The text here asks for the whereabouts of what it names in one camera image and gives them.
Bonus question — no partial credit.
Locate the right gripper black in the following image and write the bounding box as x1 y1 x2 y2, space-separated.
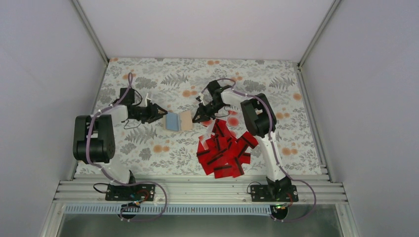
193 100 226 124

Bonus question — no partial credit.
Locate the beige card holder wallet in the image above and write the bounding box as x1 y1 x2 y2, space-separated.
163 110 193 132

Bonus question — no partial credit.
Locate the red card pile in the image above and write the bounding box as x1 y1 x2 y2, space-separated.
196 143 219 165
213 165 234 179
237 131 258 149
211 119 227 137
214 136 237 158

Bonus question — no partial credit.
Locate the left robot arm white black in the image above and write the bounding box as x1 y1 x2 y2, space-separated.
73 88 168 200

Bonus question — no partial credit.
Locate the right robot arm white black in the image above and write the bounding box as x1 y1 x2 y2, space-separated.
192 79 292 201

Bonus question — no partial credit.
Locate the clear card red dot left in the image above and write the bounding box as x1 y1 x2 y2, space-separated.
200 119 214 127

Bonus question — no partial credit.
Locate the clear card red dot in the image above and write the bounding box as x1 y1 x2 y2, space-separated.
227 110 240 127
200 119 214 127

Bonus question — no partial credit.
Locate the clear card red dot right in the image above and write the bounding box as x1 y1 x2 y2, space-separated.
227 110 240 127

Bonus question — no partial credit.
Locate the red card bottom pile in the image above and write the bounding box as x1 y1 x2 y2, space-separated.
213 165 234 179

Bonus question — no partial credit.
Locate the red card lower right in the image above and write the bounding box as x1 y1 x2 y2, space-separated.
230 157 244 178

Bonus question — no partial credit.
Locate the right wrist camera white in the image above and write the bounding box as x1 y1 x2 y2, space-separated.
200 91 212 105

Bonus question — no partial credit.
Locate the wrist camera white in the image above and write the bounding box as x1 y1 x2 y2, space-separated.
200 91 212 105
142 93 152 107

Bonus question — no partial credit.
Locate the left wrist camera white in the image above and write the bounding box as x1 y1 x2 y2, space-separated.
142 93 152 107

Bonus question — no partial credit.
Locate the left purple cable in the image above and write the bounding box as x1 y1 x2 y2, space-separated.
85 72 168 223

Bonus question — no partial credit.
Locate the purple cable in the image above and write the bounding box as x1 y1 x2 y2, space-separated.
200 78 318 224
85 72 168 223

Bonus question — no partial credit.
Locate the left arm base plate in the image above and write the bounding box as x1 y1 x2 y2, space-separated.
105 184 156 202

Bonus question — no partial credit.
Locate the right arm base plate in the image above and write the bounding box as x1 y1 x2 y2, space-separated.
249 184 299 202

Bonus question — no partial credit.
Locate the aluminium rail frame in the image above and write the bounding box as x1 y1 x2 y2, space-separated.
53 174 348 204

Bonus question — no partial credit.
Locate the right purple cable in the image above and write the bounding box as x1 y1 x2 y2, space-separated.
200 78 318 224

